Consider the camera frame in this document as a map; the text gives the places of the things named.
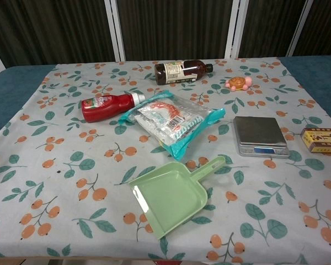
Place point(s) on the yellow red small box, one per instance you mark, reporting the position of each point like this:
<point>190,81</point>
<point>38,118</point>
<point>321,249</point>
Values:
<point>324,139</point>

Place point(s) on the green plastic dustpan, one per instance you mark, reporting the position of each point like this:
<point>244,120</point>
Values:
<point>171,198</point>

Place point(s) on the silver digital kitchen scale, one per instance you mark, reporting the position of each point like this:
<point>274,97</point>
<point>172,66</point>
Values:
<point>259,135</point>

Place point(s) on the red ketchup squeeze bottle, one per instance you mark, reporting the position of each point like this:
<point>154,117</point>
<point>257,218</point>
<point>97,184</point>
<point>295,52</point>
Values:
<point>107,106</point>

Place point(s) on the teal clear snack bag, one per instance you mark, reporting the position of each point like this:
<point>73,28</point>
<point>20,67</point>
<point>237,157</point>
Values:
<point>171,121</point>

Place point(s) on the floral fruit print tablecloth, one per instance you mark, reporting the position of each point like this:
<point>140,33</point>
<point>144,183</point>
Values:
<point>71,193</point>

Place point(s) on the orange pink turtle toy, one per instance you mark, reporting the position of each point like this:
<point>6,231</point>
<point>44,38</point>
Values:
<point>237,82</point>

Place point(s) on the dark brown liquid bottle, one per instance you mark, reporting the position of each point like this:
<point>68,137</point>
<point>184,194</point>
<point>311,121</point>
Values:
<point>179,71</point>

